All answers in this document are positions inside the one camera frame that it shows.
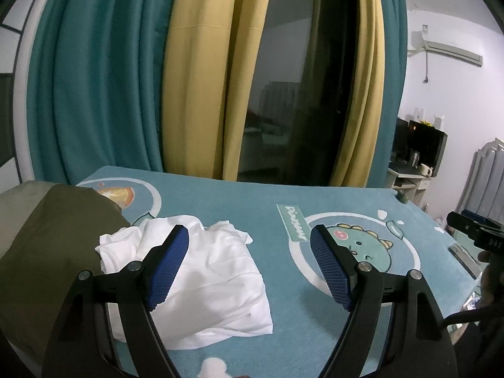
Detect white air conditioner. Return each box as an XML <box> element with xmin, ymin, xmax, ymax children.
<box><xmin>411</xmin><ymin>29</ymin><xmax>484</xmax><ymax>68</ymax></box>

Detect white hooded jacket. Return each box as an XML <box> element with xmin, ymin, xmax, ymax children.
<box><xmin>94</xmin><ymin>215</ymin><xmax>274</xmax><ymax>350</ymax></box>

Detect white computer desk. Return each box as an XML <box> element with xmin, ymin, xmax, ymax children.
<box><xmin>387</xmin><ymin>161</ymin><xmax>434</xmax><ymax>207</ymax></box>

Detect teal curtain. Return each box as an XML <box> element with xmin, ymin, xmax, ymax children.
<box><xmin>26</xmin><ymin>0</ymin><xmax>186</xmax><ymax>186</ymax></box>
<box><xmin>366</xmin><ymin>0</ymin><xmax>408</xmax><ymax>190</ymax></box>

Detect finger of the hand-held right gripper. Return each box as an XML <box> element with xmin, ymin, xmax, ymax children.
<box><xmin>461</xmin><ymin>209</ymin><xmax>504</xmax><ymax>230</ymax></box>
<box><xmin>447</xmin><ymin>211</ymin><xmax>479</xmax><ymax>242</ymax></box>

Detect silver smartphone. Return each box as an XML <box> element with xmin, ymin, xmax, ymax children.
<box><xmin>449</xmin><ymin>244</ymin><xmax>482</xmax><ymax>280</ymax></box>

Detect dark glass window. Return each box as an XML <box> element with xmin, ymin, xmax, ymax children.
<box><xmin>236</xmin><ymin>0</ymin><xmax>361</xmax><ymax>186</ymax></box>

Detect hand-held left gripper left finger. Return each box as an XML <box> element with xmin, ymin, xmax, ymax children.
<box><xmin>41</xmin><ymin>224</ymin><xmax>190</xmax><ymax>378</ymax></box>

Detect blue cartoon blanket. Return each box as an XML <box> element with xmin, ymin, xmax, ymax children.
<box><xmin>10</xmin><ymin>165</ymin><xmax>483</xmax><ymax>378</ymax></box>

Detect olive green quilt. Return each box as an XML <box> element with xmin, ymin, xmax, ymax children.
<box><xmin>0</xmin><ymin>180</ymin><xmax>132</xmax><ymax>347</ymax></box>

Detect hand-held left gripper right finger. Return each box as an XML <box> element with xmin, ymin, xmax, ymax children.
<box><xmin>310</xmin><ymin>224</ymin><xmax>459</xmax><ymax>378</ymax></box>

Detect large black monitor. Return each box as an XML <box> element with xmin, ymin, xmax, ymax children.
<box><xmin>407</xmin><ymin>120</ymin><xmax>448</xmax><ymax>168</ymax></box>

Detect yellow curtain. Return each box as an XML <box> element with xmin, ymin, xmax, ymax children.
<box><xmin>329</xmin><ymin>0</ymin><xmax>386</xmax><ymax>187</ymax></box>
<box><xmin>161</xmin><ymin>0</ymin><xmax>272</xmax><ymax>182</ymax></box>

